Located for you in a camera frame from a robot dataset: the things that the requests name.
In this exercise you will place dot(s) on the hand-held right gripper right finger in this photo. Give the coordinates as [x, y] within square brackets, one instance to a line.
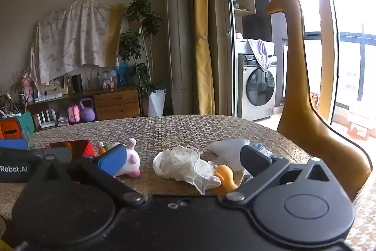
[254, 159]

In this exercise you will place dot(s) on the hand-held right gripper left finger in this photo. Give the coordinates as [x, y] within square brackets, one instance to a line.
[113, 159]

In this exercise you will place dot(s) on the red box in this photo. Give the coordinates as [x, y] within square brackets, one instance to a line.
[88, 149]

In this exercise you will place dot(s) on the white knit cloth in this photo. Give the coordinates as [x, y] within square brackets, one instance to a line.
[226, 149]

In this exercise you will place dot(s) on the clear plastic bag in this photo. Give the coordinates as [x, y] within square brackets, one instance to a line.
[179, 165]

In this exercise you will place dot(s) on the light blue face mask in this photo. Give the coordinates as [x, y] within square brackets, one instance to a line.
[262, 150]

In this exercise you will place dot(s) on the orange carrot toy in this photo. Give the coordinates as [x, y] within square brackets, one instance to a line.
[101, 149]

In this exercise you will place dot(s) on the pink and white plush toy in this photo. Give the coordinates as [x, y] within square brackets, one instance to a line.
[132, 161]

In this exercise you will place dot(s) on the orange rubber duck toy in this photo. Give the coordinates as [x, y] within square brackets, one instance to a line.
[226, 174]

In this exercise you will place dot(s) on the teal and orange organizer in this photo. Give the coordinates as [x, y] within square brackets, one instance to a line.
[13, 127]

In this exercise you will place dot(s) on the white router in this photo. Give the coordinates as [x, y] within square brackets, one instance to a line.
[45, 121]

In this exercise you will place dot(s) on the purple kettlebell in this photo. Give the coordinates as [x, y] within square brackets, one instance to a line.
[87, 114]

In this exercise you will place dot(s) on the wooden sideboard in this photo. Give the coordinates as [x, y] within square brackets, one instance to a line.
[117, 107]

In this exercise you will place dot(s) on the pink toy suitcase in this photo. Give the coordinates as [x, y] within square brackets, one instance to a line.
[74, 114]

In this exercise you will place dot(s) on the stack of small books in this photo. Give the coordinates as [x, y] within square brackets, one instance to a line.
[63, 120]

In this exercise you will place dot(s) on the makeup brush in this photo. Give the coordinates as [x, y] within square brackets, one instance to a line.
[8, 96]

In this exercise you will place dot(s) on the white planter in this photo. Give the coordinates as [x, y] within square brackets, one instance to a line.
[157, 104]

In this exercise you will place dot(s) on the white keyboard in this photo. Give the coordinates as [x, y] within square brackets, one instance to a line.
[48, 97]

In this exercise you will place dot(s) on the white washing machine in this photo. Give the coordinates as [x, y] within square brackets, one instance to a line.
[258, 86]

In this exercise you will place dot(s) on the pink doll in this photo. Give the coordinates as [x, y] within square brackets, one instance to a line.
[27, 89]

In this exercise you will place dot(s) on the clear jar with toys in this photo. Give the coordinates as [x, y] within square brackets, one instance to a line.
[107, 79]

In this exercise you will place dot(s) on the black speaker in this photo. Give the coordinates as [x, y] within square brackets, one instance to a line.
[77, 83]

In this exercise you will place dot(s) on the golden giraffe statue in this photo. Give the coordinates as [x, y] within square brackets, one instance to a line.
[296, 77]

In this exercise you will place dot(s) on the purple cloth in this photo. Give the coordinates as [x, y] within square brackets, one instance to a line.
[260, 54]

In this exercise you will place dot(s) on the red stool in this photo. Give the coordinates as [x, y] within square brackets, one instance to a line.
[358, 132]

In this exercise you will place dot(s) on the yellow curtain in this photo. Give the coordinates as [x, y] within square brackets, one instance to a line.
[202, 62]

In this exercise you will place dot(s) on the printed white sheet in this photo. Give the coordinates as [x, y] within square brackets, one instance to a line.
[73, 39]

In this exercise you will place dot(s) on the standing air conditioner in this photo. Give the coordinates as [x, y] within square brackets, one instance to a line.
[179, 48]

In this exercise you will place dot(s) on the green potted plant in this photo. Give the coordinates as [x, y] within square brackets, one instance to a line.
[141, 15]

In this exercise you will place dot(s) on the photo frame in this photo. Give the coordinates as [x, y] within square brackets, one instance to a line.
[57, 85]

